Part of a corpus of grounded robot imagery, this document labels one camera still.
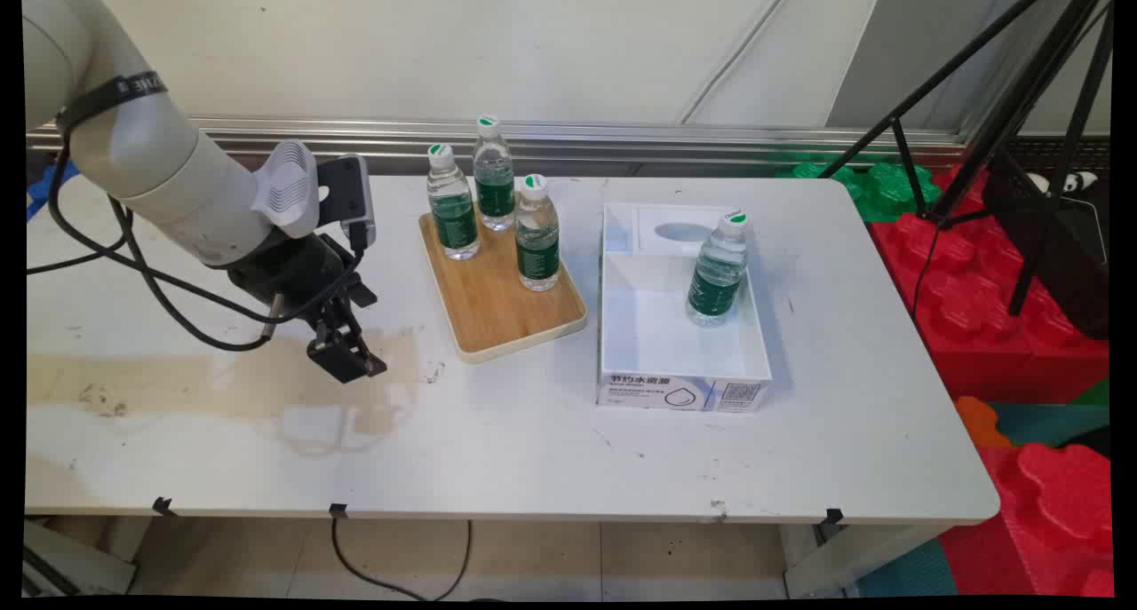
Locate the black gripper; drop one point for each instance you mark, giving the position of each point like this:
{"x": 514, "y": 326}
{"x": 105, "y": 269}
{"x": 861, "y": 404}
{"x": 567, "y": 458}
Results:
{"x": 293, "y": 273}

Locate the orange foam piece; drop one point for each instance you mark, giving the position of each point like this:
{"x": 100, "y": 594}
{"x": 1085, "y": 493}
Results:
{"x": 981, "y": 419}

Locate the small red foam block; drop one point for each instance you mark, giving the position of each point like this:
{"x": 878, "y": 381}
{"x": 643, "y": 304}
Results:
{"x": 1048, "y": 512}

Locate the large red foam block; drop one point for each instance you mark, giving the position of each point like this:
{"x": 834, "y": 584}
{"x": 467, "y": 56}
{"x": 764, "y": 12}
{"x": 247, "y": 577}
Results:
{"x": 968, "y": 299}

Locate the teal floor mat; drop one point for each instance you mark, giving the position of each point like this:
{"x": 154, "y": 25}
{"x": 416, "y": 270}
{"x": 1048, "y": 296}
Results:
{"x": 1053, "y": 419}

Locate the white table leg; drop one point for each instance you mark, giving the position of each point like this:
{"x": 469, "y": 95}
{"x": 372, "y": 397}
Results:
{"x": 75, "y": 564}
{"x": 844, "y": 561}

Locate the white ribbed camera mount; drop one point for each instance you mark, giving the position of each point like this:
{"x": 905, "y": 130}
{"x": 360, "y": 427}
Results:
{"x": 289, "y": 188}

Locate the bamboo wooden tray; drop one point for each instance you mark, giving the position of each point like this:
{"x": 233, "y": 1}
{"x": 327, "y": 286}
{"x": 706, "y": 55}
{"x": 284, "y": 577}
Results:
{"x": 497, "y": 317}

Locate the clear water bottle green label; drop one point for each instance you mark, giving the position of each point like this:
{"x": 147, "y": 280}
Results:
{"x": 453, "y": 215}
{"x": 537, "y": 241}
{"x": 494, "y": 184}
{"x": 716, "y": 277}

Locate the green foam block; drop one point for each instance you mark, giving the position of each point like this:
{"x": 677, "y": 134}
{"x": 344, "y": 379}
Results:
{"x": 875, "y": 188}

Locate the white cardboard box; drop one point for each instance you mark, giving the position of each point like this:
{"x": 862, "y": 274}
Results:
{"x": 666, "y": 339}

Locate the black case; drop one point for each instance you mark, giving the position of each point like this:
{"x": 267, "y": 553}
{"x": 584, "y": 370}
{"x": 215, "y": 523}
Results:
{"x": 1066, "y": 255}

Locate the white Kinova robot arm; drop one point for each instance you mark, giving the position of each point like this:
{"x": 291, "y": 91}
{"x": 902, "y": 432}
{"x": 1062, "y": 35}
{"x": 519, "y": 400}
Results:
{"x": 151, "y": 157}

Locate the silver metal wall rail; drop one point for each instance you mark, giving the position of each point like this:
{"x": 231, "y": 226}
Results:
{"x": 622, "y": 135}

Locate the blue foam piece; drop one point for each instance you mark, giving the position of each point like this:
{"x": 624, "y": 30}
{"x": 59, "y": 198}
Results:
{"x": 44, "y": 191}

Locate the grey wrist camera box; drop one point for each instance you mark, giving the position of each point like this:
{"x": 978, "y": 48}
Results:
{"x": 351, "y": 193}

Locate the black tripod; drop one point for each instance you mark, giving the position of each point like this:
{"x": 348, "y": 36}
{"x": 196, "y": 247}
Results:
{"x": 1021, "y": 104}

